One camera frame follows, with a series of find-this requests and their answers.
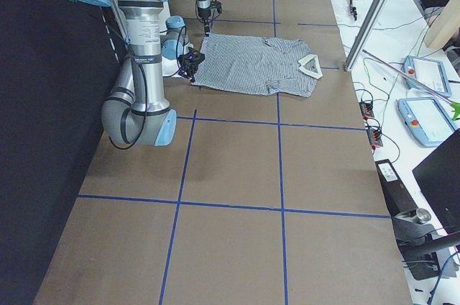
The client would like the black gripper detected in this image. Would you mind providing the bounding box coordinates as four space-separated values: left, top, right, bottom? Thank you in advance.
196 7 211 37
178 50 205 83

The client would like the striped polo shirt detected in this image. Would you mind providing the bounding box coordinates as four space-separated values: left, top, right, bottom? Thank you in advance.
194 34 323 97

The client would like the orange black usb hub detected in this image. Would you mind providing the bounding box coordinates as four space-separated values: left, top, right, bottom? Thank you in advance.
359 101 374 119

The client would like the thin metal rod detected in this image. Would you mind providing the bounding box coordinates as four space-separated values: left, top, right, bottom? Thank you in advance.
362 50 459 120

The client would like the upper teach pendant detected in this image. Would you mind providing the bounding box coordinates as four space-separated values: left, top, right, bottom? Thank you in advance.
403 55 451 97

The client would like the teach pendant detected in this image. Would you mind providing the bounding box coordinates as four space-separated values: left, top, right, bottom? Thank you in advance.
397 96 457 147
403 55 451 97

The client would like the lower teach pendant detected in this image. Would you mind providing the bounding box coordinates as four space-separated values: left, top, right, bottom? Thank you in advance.
397 96 457 147

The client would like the wooden beam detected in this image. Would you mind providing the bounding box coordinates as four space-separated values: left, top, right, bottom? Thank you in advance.
424 0 459 48

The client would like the black rectangular box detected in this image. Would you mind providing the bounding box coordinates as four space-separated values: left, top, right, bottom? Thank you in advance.
375 159 418 217

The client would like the black monitor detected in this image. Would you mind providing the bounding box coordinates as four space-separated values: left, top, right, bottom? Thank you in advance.
413 131 459 233

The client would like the aluminium frame post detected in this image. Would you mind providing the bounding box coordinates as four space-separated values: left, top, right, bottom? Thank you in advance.
344 0 387 72

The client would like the black camera stand base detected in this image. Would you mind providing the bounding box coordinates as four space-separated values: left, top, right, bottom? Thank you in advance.
392 209 459 281

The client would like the blue cable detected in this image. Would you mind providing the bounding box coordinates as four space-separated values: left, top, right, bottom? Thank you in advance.
428 250 460 305

